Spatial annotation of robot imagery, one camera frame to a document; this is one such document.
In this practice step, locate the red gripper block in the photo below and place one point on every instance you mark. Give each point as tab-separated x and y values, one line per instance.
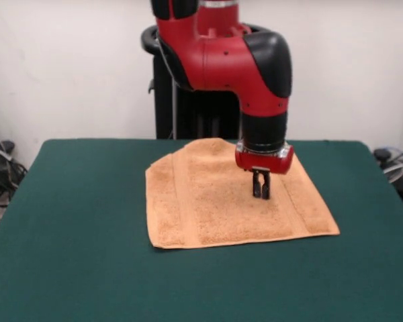
265	162

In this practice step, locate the tan terry towel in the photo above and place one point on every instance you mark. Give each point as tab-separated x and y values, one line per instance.
205	208

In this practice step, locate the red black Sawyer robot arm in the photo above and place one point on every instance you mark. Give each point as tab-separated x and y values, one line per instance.
228	67

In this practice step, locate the red robot base flange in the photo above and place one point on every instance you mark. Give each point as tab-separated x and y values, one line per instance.
235	20

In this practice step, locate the grey curved stand base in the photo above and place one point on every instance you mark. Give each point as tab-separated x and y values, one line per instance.
394	171

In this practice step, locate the dark green table cloth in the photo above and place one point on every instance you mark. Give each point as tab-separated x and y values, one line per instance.
87	268

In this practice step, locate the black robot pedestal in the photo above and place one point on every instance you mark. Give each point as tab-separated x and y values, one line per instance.
188	114

